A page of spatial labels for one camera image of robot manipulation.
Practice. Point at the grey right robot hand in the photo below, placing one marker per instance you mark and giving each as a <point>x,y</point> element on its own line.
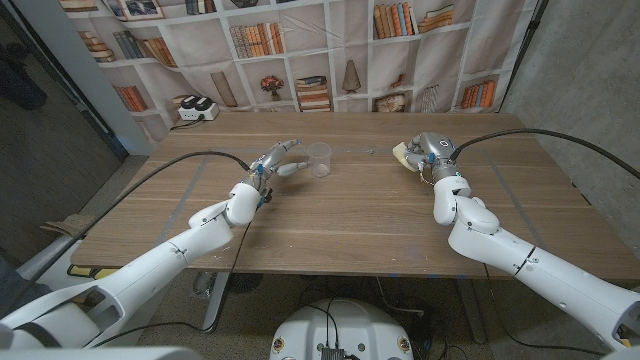
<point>440,150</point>

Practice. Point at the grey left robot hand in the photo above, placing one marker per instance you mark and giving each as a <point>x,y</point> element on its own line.
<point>267,162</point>

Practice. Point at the yellow sponge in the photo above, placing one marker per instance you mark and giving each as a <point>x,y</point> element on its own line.
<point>400,152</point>

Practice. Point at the clear plastic measuring cup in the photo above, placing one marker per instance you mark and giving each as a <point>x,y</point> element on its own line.
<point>320,160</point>

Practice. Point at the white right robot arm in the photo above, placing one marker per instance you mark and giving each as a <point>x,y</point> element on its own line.
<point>525,255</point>

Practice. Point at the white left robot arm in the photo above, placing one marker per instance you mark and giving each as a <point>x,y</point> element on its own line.
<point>150,270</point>

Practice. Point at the white power strip, black plugs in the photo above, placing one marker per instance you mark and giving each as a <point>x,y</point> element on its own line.
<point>197,111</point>

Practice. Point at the printed bookshelf backdrop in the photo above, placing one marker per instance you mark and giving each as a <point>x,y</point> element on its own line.
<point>320,60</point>

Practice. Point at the black round floor object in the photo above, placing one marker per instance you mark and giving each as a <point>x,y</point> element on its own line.
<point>245,282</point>

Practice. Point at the black backdrop stand pole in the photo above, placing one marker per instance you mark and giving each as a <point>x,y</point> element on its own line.
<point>525,45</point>

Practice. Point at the grey table leg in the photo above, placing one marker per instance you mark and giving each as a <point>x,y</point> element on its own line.
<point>471,310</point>
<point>214,305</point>

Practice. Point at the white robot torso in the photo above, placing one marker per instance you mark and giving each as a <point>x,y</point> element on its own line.
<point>345,325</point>

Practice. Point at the brown cardboard piece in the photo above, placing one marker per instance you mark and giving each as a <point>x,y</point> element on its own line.
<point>70,225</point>

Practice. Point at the yellow and black floor item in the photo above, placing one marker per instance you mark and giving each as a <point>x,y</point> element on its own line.
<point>85,272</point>

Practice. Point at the white curved floor housing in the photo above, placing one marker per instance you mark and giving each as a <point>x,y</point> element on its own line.
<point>45,260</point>

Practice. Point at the person in dark clothes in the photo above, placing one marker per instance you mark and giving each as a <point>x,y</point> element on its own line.
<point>15,290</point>

